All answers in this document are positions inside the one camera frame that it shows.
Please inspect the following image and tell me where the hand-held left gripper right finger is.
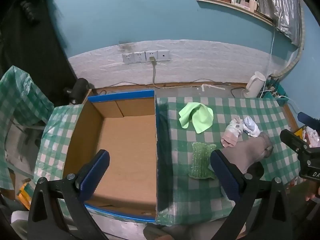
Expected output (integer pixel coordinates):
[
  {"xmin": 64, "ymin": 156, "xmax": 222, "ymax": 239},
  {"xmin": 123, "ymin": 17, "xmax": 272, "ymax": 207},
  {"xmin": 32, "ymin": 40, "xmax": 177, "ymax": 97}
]
[{"xmin": 210, "ymin": 149, "xmax": 293, "ymax": 240}]

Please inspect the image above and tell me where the crumpled white plastic bag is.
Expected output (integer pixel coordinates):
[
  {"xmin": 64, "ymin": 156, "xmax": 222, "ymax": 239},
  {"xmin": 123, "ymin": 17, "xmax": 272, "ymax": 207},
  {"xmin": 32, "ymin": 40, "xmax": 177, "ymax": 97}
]
[{"xmin": 301, "ymin": 126, "xmax": 320, "ymax": 148}]

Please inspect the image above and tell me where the white plastic strip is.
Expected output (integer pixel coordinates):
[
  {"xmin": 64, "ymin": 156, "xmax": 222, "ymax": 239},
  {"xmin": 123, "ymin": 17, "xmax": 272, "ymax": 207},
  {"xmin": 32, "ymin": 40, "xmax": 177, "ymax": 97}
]
[{"xmin": 201, "ymin": 84, "xmax": 225, "ymax": 92}]

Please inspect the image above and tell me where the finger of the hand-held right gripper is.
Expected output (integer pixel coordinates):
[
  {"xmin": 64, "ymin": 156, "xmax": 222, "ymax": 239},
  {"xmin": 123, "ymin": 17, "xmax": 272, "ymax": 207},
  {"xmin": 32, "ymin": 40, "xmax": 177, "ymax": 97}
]
[
  {"xmin": 279, "ymin": 129, "xmax": 311, "ymax": 156},
  {"xmin": 297, "ymin": 112, "xmax": 320, "ymax": 130}
]

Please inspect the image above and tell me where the white electric kettle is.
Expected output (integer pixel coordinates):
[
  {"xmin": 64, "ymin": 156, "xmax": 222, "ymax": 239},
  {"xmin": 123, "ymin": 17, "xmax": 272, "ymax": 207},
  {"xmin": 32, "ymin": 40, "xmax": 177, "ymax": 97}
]
[{"xmin": 241, "ymin": 71, "xmax": 266, "ymax": 98}]

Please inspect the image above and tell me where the grey cloth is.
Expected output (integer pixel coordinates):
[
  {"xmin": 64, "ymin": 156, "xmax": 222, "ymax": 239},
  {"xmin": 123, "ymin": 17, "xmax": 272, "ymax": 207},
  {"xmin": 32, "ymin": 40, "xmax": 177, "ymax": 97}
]
[{"xmin": 221, "ymin": 132, "xmax": 274, "ymax": 174}]

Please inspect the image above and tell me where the black cylindrical device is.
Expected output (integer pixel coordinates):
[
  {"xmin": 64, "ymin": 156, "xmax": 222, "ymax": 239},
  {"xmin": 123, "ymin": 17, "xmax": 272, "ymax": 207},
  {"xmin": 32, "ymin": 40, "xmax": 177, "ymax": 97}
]
[{"xmin": 64, "ymin": 78, "xmax": 93, "ymax": 105}]

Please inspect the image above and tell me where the cardboard box with blue rim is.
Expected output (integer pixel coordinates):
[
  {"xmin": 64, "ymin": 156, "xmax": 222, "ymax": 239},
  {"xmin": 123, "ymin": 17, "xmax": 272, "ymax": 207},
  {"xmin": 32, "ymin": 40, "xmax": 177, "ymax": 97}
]
[{"xmin": 62, "ymin": 89, "xmax": 159, "ymax": 223}]

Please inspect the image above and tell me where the light green microfiber cloth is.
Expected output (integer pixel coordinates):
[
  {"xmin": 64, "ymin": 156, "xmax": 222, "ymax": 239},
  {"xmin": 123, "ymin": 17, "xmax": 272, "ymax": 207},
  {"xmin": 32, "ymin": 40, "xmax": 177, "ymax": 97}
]
[{"xmin": 178, "ymin": 102, "xmax": 214, "ymax": 134}]

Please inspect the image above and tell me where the black cable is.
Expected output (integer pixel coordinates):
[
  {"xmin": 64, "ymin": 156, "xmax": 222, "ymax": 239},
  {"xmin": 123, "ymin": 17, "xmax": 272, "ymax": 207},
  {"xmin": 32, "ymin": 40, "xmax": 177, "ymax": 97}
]
[{"xmin": 230, "ymin": 87, "xmax": 247, "ymax": 98}]

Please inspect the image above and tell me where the teal basket with power strip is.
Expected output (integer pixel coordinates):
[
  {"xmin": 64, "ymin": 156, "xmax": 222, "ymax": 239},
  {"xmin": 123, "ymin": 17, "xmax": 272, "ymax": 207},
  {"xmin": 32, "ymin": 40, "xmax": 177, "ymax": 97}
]
[{"xmin": 262, "ymin": 76, "xmax": 288, "ymax": 107}]

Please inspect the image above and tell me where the green checked plastic cover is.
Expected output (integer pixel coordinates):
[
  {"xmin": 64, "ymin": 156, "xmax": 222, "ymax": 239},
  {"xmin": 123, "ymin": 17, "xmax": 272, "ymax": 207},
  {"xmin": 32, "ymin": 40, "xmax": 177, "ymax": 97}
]
[{"xmin": 0, "ymin": 66, "xmax": 54, "ymax": 190}]

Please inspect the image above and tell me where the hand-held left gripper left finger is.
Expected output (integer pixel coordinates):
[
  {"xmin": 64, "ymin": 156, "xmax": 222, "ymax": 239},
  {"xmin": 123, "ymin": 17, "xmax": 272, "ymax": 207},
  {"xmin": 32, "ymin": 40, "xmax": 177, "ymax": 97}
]
[{"xmin": 27, "ymin": 149, "xmax": 110, "ymax": 240}]

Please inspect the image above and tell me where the thin white cable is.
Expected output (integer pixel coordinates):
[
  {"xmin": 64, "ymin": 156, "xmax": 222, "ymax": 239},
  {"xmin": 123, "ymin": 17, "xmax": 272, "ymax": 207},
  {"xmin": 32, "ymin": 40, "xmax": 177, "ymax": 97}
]
[{"xmin": 259, "ymin": 26, "xmax": 275, "ymax": 98}]

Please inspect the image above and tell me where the silver foil curtain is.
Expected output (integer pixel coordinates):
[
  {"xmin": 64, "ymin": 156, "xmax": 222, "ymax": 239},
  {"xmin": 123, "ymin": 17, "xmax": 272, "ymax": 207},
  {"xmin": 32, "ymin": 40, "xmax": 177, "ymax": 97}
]
[{"xmin": 255, "ymin": 0, "xmax": 302, "ymax": 47}]

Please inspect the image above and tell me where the person's right hand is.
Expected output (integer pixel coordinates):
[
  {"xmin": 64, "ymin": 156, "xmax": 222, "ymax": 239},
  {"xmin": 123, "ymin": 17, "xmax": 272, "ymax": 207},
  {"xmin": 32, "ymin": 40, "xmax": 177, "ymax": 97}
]
[{"xmin": 305, "ymin": 180, "xmax": 320, "ymax": 202}]

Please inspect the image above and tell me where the green bubble wrap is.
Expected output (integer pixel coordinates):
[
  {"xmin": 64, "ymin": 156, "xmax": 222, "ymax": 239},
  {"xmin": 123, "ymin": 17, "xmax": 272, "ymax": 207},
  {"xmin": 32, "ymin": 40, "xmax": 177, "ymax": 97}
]
[{"xmin": 188, "ymin": 142, "xmax": 217, "ymax": 180}]

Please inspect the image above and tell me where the green checked tablecloth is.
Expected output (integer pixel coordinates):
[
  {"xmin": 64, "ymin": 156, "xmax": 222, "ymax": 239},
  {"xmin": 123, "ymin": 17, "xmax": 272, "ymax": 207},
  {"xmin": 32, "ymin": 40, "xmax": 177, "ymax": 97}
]
[{"xmin": 34, "ymin": 96, "xmax": 302, "ymax": 227}]

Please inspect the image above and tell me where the white and blue plastic bag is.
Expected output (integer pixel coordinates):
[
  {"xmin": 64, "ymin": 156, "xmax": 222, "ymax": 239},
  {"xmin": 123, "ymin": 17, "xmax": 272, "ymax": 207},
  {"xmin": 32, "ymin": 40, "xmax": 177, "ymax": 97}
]
[{"xmin": 242, "ymin": 116, "xmax": 261, "ymax": 138}]

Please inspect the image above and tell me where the wooden wall shelf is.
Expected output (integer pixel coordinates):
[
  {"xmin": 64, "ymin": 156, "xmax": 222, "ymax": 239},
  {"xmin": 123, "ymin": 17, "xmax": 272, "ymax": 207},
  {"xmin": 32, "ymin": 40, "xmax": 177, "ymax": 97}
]
[{"xmin": 195, "ymin": 0, "xmax": 275, "ymax": 27}]

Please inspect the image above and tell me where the beige insulated pipe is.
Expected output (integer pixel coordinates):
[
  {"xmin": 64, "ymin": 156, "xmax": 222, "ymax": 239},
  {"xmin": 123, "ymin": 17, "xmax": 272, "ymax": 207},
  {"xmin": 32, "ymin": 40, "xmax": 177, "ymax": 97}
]
[{"xmin": 271, "ymin": 7, "xmax": 305, "ymax": 78}]

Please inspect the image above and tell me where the black hanging clothing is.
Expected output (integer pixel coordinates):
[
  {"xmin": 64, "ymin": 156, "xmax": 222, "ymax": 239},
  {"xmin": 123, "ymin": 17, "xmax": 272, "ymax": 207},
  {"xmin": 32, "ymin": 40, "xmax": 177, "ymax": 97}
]
[{"xmin": 0, "ymin": 0, "xmax": 78, "ymax": 108}]

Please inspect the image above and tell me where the yellow packet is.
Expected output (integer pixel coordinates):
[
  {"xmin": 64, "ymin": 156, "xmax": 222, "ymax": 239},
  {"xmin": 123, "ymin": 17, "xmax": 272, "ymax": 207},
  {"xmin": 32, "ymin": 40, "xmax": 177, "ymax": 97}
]
[{"xmin": 16, "ymin": 179, "xmax": 33, "ymax": 210}]

